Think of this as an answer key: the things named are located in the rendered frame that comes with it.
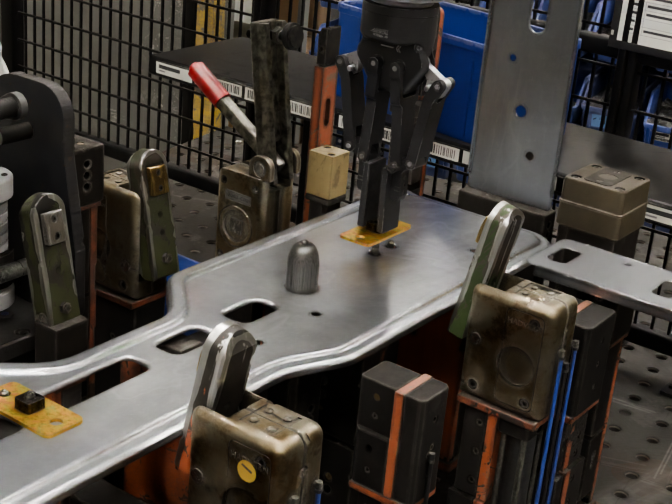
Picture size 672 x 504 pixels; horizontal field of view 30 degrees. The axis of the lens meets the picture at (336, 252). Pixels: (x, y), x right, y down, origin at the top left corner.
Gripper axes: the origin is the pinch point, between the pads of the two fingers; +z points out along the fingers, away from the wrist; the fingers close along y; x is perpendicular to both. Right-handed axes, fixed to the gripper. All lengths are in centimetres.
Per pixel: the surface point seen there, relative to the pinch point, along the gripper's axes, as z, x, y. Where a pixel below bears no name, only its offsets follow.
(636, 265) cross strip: 6.5, 18.7, 21.5
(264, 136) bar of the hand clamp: -3.0, -1.9, -14.3
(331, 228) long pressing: 6.5, 2.1, -7.3
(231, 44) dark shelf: 4, 48, -62
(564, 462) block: 24.9, 5.6, 22.6
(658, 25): -12, 54, 5
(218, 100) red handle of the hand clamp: -5.1, -1.1, -21.7
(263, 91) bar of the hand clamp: -7.9, -1.9, -14.8
